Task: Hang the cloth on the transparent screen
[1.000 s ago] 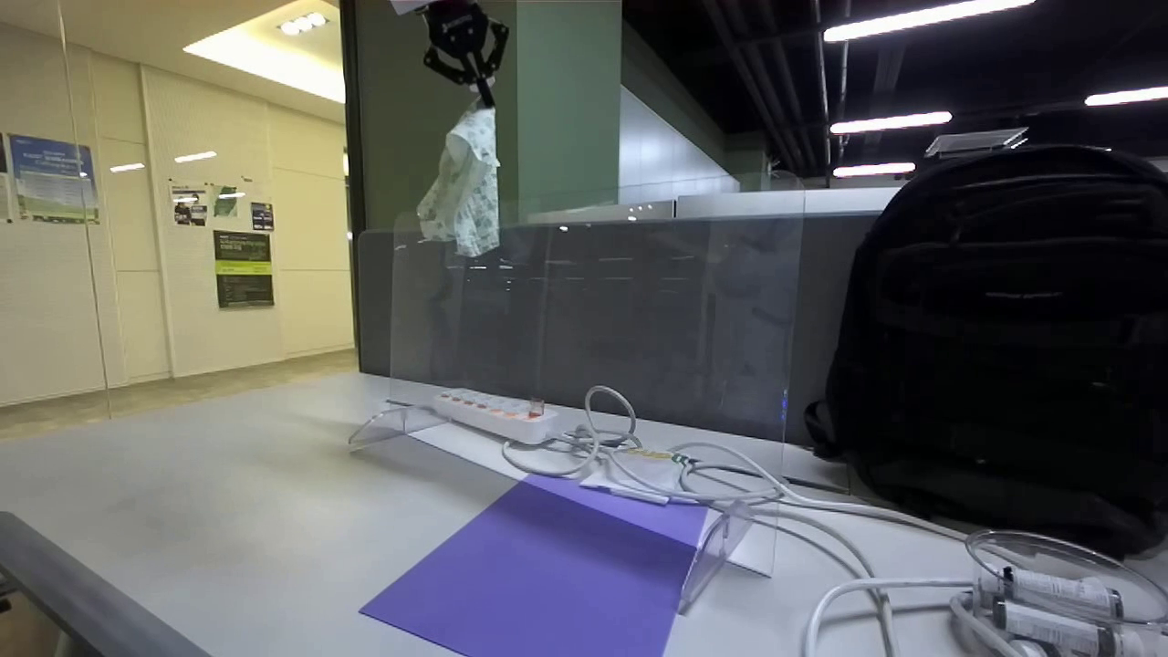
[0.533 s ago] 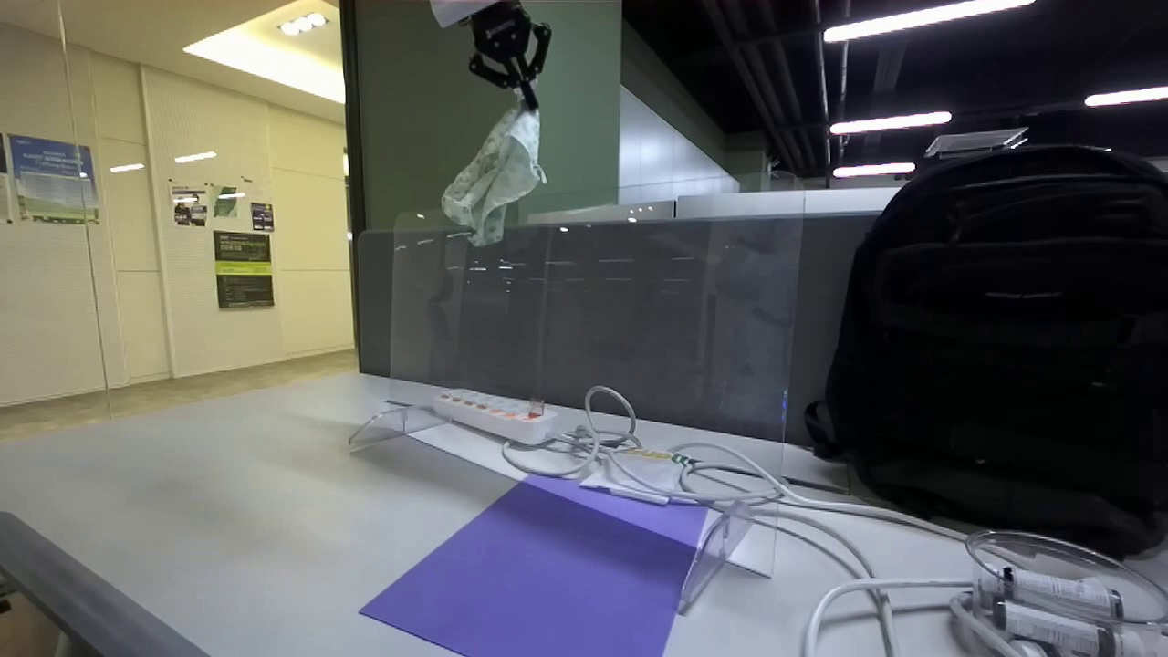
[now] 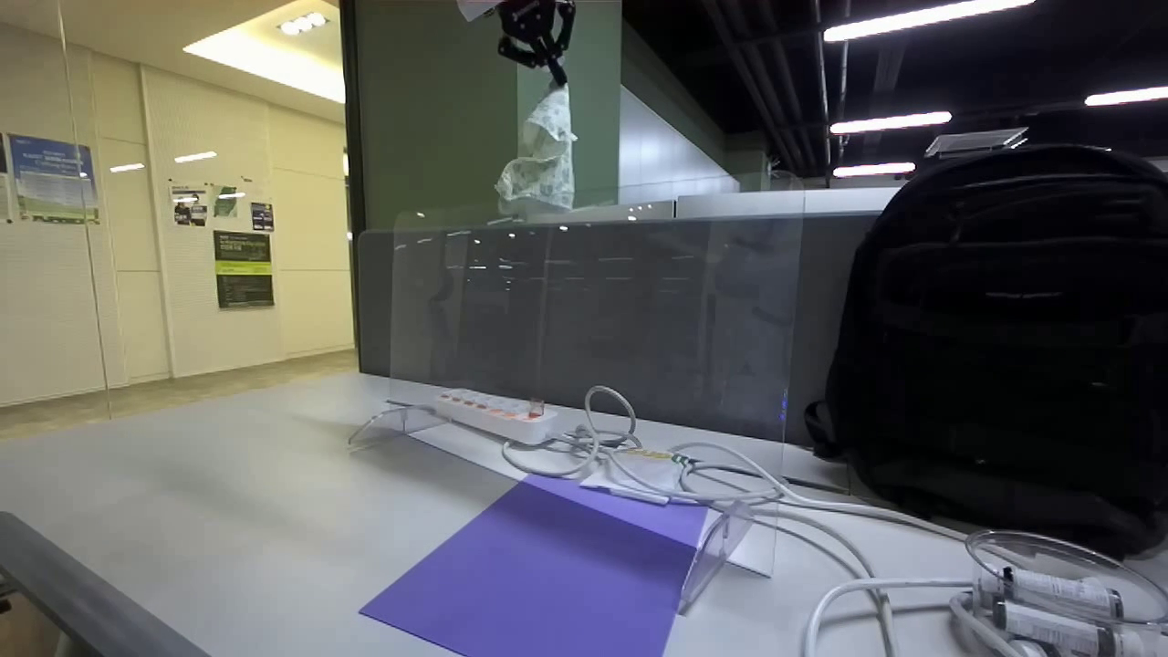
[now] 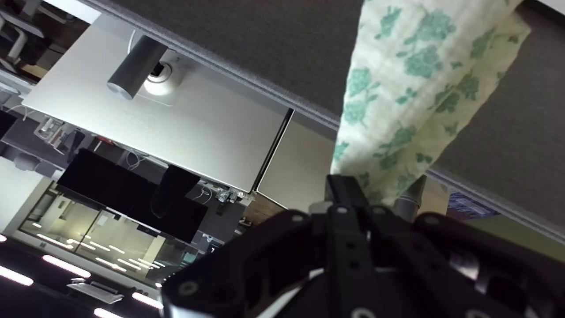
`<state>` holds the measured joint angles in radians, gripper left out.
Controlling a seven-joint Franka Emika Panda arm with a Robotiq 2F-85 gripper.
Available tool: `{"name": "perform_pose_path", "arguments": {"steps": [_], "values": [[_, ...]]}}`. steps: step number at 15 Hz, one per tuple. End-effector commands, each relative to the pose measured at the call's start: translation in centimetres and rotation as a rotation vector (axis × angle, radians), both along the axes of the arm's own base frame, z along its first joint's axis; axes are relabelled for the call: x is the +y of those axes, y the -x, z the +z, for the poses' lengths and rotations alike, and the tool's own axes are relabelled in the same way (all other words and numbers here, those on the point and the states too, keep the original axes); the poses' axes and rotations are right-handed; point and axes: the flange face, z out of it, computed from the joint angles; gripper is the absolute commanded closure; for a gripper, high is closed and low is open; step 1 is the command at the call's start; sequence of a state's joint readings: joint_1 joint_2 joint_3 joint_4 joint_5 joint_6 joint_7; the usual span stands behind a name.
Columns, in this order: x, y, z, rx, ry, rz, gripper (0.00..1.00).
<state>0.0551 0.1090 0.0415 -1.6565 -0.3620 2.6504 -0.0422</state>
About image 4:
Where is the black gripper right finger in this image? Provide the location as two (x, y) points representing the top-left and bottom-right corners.
(393, 175), (429, 221)

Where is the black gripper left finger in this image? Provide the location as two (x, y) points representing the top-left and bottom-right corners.
(324, 173), (372, 218)

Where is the green floral white cloth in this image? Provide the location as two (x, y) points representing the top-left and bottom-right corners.
(328, 0), (533, 207)

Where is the white neighbouring desk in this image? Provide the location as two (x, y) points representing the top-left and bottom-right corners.
(21, 13), (338, 216)

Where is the gray office partition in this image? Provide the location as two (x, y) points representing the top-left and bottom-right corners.
(81, 0), (565, 248)

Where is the black monitor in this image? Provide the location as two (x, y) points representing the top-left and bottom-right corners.
(56, 147), (211, 244)

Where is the gray cylinder object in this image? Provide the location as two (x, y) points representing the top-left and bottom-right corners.
(104, 34), (171, 103)

